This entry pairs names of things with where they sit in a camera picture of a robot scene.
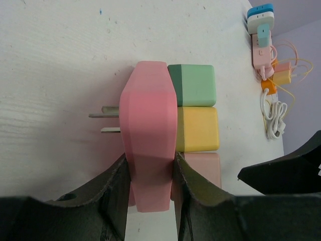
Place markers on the pink triangular socket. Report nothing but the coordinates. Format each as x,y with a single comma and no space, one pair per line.
148,119

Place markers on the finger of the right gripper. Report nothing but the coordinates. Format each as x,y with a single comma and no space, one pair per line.
295,173

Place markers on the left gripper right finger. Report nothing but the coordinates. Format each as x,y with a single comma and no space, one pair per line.
206,212

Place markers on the orange power strip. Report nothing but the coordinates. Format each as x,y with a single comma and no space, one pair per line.
268,87

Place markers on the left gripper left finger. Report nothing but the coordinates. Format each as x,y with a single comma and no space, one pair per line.
96,210

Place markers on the pink charger on orange strip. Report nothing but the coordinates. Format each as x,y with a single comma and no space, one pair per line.
286,66

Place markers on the white adapter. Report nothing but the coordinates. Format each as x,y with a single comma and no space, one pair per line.
256,20

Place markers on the yellow plug cube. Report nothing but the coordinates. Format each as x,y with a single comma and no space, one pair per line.
198,129

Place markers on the yellow charger on orange strip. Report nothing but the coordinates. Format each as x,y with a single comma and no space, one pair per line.
282,77

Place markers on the pink brown plug cube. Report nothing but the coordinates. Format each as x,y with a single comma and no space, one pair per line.
198,171

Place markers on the pink power strip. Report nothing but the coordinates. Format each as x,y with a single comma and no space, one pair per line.
262,57

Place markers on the blue adapter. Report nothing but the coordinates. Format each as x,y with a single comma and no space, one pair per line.
260,9

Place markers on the teal usb charger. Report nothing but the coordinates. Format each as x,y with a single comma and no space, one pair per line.
263,35

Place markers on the green plug cube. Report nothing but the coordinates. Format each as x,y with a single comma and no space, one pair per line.
194,84

